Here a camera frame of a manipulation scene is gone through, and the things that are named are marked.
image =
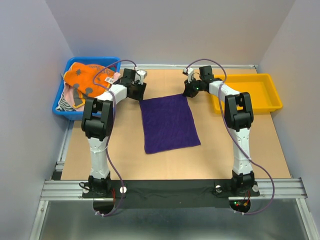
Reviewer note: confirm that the blue plastic bin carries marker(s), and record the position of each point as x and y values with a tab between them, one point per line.
97	60

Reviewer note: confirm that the grey white striped towel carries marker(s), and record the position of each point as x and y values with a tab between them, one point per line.
63	105

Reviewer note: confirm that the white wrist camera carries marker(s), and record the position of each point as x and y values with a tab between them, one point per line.
140	76
189	72

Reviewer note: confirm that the orange towel with grey spots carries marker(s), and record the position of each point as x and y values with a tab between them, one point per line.
86	80

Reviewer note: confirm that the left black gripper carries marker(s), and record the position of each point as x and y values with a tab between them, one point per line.
140	95

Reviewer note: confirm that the purple towel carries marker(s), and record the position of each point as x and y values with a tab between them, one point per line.
168	124

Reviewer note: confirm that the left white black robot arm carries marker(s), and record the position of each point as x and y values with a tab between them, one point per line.
98	121

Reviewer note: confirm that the yellow plastic tray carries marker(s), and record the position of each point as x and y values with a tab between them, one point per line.
263	93

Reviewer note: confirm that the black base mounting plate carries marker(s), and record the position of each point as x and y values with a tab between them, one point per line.
171	194

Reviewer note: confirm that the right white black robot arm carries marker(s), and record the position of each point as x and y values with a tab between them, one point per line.
237	116

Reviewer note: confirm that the pink towel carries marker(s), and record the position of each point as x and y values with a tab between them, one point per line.
108	94

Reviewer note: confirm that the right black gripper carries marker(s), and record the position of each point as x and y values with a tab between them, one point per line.
188	91

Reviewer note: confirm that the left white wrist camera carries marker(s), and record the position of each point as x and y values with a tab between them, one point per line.
140	76

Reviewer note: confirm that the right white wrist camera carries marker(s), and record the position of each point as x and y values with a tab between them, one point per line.
189	72

